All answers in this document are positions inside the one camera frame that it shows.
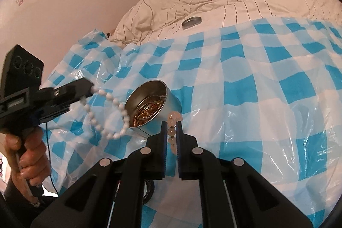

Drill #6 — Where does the thin black cable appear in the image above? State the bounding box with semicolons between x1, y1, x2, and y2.
45;121;60;195

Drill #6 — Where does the white striped duvet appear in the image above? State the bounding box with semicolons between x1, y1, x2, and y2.
109;0;342;47

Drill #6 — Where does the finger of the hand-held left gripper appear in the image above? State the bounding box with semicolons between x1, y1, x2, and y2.
33;100;88;125
52;77;95;107

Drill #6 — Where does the person's left forearm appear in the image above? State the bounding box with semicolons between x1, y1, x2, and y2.
0;175;40;228

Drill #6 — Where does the round metal tin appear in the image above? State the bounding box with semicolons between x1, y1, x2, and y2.
124;80;183;137

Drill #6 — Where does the black bead bracelet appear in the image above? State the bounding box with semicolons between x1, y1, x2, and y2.
144;179;156;205

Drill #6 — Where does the amber bead bracelet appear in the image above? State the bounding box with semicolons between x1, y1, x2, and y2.
130;99;164;127

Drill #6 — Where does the round metal tin lid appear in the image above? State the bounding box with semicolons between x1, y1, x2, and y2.
182;17;202;29

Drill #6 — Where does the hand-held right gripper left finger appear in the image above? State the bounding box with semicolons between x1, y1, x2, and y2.
31;121;168;228

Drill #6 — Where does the blue checkered plastic sheet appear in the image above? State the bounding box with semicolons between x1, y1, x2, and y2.
40;17;342;228

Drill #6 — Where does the pale pink bead bracelet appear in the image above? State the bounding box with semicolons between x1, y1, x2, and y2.
167;111;183;157

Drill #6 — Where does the white bead bracelet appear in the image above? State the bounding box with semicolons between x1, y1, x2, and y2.
80;86;132;141

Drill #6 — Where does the person's left hand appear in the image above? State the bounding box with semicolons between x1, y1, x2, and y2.
5;126;52;186

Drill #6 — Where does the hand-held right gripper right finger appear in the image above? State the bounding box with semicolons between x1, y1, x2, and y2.
176;121;314;228

